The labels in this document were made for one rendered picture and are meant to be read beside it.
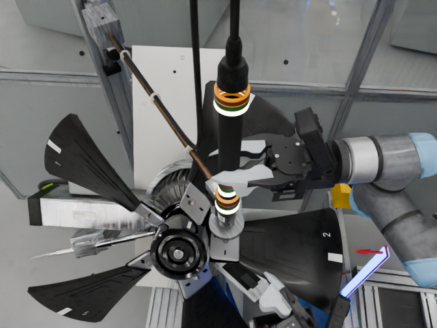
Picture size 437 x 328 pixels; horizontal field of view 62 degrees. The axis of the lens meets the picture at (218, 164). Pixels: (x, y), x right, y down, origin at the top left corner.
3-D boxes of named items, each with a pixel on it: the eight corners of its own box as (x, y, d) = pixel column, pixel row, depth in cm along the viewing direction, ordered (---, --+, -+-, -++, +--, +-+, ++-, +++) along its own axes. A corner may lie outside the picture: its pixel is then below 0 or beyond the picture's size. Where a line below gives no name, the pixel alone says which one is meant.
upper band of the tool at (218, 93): (207, 100, 46) (207, 83, 43) (236, 88, 47) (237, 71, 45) (225, 122, 44) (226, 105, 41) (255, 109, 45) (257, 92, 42)
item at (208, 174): (108, 38, 94) (106, 34, 93) (112, 36, 95) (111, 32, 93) (213, 191, 67) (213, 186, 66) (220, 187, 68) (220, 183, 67)
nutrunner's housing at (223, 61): (213, 226, 75) (208, 34, 38) (229, 217, 76) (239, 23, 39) (223, 241, 73) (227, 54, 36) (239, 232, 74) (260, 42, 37)
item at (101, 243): (163, 233, 90) (33, 259, 93) (160, 226, 89) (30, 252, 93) (161, 237, 87) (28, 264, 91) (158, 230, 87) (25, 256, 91)
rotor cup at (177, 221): (156, 255, 88) (142, 286, 75) (156, 198, 84) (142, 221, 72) (215, 259, 87) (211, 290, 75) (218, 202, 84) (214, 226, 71)
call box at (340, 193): (326, 166, 118) (334, 146, 109) (357, 168, 118) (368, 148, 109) (331, 210, 109) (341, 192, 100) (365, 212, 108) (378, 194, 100)
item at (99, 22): (88, 33, 101) (78, 4, 94) (111, 25, 103) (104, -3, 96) (101, 53, 96) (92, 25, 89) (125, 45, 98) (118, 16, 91)
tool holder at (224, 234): (197, 211, 74) (195, 186, 66) (226, 196, 76) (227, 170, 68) (220, 246, 70) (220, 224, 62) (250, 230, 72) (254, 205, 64)
